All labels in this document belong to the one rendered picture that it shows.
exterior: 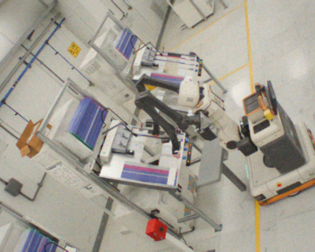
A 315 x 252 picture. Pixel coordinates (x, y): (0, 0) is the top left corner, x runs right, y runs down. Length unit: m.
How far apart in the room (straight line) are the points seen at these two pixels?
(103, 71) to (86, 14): 2.10
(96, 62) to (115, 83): 0.35
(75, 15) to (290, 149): 4.46
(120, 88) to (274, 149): 2.19
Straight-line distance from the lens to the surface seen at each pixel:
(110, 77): 4.25
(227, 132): 2.89
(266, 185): 3.16
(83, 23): 6.25
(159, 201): 3.40
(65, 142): 3.14
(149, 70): 4.36
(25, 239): 2.59
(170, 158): 3.34
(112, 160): 3.33
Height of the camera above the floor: 2.54
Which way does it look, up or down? 27 degrees down
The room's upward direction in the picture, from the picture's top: 47 degrees counter-clockwise
